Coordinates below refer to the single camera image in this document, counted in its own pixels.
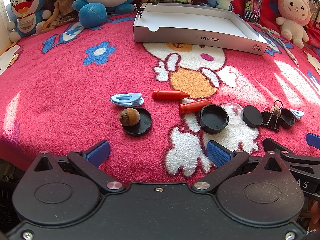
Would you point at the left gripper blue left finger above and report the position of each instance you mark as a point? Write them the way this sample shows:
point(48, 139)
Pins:
point(87, 164)

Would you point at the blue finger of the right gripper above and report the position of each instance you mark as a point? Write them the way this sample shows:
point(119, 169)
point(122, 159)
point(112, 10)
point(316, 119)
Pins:
point(313, 140)
point(286, 154)

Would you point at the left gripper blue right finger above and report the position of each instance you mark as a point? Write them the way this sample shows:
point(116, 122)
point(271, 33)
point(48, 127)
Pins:
point(228, 164)

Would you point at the black binder clip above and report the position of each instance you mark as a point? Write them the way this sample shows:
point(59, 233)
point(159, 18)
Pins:
point(270, 121)

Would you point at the small light blue clip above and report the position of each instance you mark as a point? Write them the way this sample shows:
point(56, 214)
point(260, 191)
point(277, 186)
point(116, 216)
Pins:
point(297, 114)

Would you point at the small black cap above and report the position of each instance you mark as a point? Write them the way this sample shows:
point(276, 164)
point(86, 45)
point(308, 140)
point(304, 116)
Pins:
point(288, 118)

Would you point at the black round disc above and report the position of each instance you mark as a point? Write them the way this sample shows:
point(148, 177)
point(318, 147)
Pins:
point(252, 117)

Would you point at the clear plastic dome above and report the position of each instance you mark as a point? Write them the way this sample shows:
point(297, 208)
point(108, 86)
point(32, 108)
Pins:
point(235, 112)

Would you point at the black round cap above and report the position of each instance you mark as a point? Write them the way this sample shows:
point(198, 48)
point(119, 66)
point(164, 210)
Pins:
point(213, 119)

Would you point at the brown hazelnut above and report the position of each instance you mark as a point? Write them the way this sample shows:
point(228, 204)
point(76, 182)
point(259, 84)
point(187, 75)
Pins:
point(275, 110)
point(129, 117)

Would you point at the black round lid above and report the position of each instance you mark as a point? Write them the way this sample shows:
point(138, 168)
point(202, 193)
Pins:
point(143, 126)

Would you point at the light blue hair clip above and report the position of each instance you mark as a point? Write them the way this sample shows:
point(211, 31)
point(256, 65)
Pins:
point(127, 100)

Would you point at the white cardboard box tray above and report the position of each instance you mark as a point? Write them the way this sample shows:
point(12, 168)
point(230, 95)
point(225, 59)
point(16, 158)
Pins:
point(198, 25)

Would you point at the pink bunny plush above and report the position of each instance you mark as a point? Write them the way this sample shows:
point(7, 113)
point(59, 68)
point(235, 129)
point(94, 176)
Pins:
point(295, 14)

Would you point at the smartphone with lit screen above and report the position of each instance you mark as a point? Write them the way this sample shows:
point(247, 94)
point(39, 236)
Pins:
point(252, 10)

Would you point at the binder clip on box edge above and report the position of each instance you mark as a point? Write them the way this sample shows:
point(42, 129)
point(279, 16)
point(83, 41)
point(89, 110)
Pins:
point(140, 9)

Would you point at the brown haired baby doll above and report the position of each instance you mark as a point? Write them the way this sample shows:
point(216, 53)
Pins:
point(63, 13)

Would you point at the Doraemon plush toy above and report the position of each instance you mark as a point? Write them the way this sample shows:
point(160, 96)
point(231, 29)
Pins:
point(28, 20)

